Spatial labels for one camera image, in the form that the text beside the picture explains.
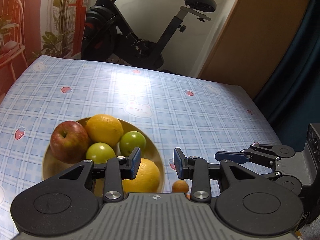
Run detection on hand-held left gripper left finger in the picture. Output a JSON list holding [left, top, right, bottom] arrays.
[[58, 147, 142, 202]]

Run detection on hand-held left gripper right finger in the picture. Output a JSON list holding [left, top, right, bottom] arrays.
[[174, 147, 260, 202]]

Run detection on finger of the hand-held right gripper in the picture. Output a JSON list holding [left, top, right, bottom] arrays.
[[260, 170, 284, 182], [215, 144, 282, 170]]

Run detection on large orange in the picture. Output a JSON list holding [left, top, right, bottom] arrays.
[[121, 158, 161, 193]]

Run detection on beige round bowl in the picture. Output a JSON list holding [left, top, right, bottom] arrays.
[[42, 117, 165, 198]]

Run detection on green jujube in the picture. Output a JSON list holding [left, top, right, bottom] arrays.
[[119, 131, 147, 157], [86, 142, 117, 164]]

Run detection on small tangerine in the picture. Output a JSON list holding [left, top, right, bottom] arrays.
[[172, 180, 190, 193]]

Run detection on yellow lemon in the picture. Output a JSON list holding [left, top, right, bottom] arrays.
[[86, 114, 124, 148]]

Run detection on red apple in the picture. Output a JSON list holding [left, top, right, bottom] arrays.
[[50, 120, 90, 164]]

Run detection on blue plaid tablecloth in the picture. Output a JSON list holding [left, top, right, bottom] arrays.
[[0, 55, 283, 240]]

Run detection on dark blue curtain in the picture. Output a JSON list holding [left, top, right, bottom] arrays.
[[254, 0, 320, 130]]

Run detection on wooden wardrobe panel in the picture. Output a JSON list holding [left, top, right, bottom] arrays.
[[197, 0, 313, 100]]

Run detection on black exercise bike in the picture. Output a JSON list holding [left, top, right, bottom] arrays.
[[81, 0, 217, 71]]

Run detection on wall poster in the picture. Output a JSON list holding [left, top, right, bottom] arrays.
[[0, 0, 90, 98]]

